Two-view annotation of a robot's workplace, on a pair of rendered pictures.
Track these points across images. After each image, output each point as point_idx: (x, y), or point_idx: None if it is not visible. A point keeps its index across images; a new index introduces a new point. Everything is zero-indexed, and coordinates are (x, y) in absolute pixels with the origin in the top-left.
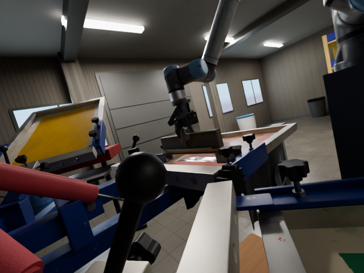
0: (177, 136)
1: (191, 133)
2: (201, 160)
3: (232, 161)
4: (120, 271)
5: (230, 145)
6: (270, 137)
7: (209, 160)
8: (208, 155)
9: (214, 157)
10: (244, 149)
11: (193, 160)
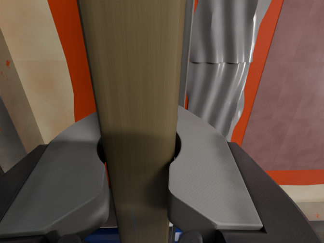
0: (27, 158)
1: (123, 235)
2: (204, 62)
3: (105, 240)
4: None
5: (171, 235)
6: (314, 222)
7: (196, 108)
8: (285, 44)
9: (218, 116)
10: (299, 158)
11: (208, 4)
